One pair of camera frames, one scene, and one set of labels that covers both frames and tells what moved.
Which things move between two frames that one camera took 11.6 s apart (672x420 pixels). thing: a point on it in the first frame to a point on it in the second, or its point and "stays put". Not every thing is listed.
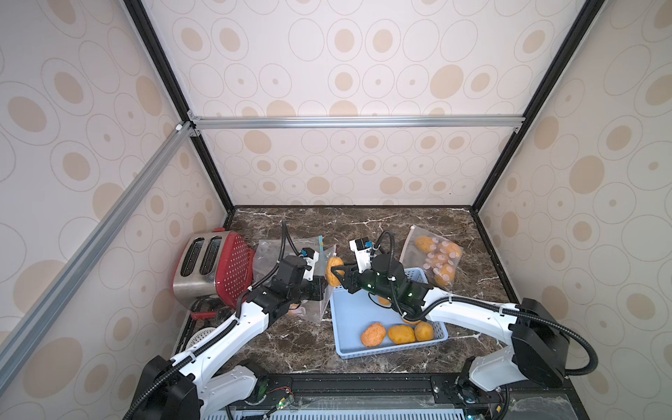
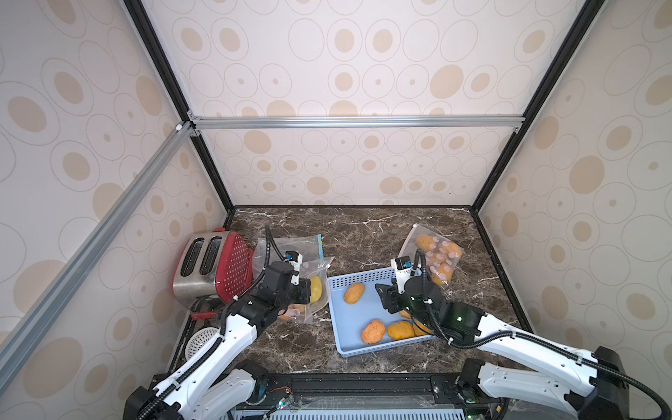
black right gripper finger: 352,283 to 389,299
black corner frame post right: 587,14 stays put
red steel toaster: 209,264 stays put
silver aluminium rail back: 353,122 stays put
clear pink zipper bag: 439,257 stays put
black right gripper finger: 352,269 to 388,291
